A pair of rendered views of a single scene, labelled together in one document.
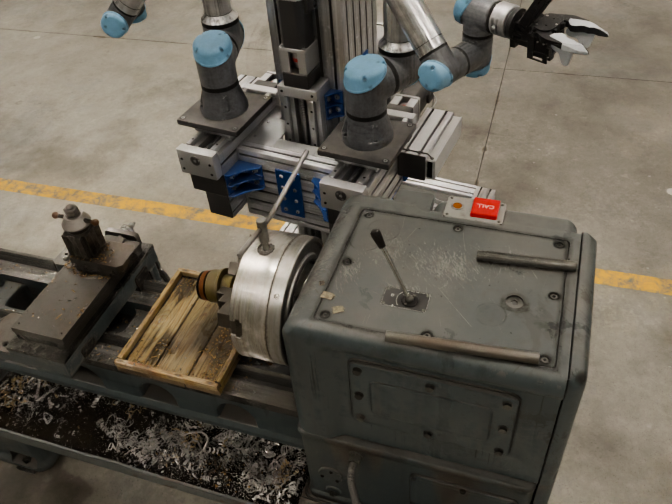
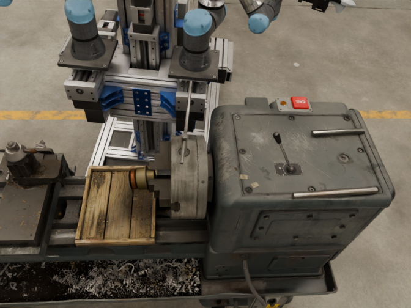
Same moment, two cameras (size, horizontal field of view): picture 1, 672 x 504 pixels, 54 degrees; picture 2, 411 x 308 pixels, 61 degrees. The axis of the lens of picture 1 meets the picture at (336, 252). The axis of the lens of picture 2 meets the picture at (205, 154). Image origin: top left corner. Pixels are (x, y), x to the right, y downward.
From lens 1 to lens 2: 0.65 m
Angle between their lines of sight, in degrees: 22
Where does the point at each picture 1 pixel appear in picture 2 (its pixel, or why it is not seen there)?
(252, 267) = (181, 166)
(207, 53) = (79, 14)
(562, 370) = (387, 193)
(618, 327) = not seen: hidden behind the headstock
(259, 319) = (192, 198)
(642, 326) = not seen: hidden behind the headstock
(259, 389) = (177, 233)
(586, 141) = (249, 41)
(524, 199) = not seen: hidden behind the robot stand
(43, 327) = (13, 234)
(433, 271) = (293, 148)
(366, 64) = (199, 16)
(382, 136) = (208, 61)
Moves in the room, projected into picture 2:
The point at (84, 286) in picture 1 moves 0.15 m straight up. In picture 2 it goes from (30, 195) to (17, 173)
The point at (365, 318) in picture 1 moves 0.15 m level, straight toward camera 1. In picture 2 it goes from (273, 186) to (297, 227)
